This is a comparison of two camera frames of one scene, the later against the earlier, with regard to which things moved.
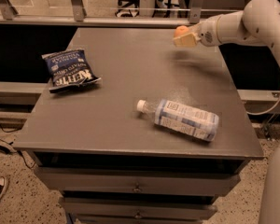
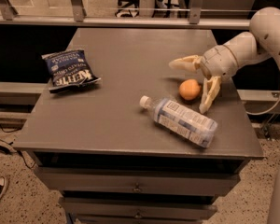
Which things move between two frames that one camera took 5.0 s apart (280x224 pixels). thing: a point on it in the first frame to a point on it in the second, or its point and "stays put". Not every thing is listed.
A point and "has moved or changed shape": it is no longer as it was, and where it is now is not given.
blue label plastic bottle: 182,118 has moved or changed shape
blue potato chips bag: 68,70 stays put
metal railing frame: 5,13 stays put
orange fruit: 179,31 to 189,89
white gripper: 207,33 to 218,62
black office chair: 126,2 stays put
